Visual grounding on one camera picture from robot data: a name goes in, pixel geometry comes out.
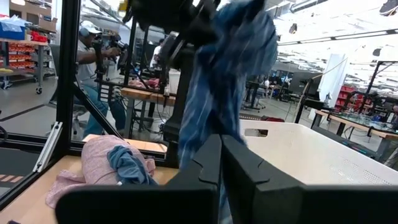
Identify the blue plaid shirt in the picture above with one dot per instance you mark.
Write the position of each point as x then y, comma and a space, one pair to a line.
224, 77

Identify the black metal table frame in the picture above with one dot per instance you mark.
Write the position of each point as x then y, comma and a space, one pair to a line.
66, 77

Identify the slate blue sock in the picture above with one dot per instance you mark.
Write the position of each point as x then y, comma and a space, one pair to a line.
127, 165

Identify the red storage bins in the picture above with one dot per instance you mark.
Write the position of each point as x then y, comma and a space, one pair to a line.
345, 93

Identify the shelf rack with red bins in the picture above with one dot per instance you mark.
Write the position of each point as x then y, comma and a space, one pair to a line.
21, 53

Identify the silver frame bracket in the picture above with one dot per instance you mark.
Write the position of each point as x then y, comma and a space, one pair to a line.
48, 146

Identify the person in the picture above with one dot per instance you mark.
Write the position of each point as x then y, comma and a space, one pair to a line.
84, 62
156, 53

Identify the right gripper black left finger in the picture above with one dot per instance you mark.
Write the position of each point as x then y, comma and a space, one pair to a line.
140, 205

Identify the white perforated plastic basket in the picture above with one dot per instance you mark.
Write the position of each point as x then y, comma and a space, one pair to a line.
311, 155

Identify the white pillar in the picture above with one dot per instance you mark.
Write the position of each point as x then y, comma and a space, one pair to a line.
332, 81

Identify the purple black teal sock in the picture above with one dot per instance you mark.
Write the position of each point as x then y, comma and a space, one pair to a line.
13, 222

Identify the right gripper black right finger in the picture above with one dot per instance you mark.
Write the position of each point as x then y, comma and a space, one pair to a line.
295, 205

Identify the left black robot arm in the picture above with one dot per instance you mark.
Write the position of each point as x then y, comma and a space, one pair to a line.
180, 109

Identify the pink knit sweater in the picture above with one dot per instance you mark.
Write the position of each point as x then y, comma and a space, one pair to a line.
93, 161

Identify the wooden workbench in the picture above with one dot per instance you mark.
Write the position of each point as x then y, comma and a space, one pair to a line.
140, 93
357, 123

